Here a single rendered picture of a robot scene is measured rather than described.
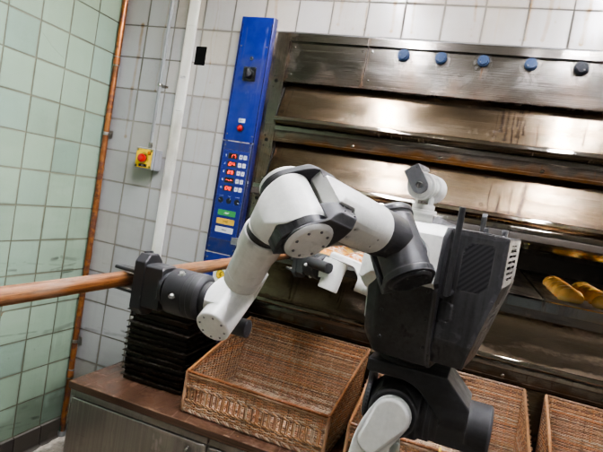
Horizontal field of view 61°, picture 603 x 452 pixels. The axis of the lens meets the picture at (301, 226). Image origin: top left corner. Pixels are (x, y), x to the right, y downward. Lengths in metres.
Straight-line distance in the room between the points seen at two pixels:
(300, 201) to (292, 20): 1.71
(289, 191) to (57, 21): 1.92
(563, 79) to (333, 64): 0.89
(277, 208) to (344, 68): 1.57
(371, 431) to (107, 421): 1.18
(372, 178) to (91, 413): 1.41
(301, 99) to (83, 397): 1.47
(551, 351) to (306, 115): 1.33
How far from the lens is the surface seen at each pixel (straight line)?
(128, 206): 2.66
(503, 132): 2.12
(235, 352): 2.26
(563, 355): 2.16
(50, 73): 2.53
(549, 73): 2.20
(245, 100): 2.36
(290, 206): 0.76
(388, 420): 1.22
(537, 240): 1.95
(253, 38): 2.42
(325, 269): 1.59
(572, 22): 2.24
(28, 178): 2.48
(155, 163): 2.53
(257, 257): 0.81
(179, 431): 1.98
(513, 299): 2.11
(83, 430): 2.23
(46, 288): 0.93
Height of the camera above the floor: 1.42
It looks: 3 degrees down
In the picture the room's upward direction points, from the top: 10 degrees clockwise
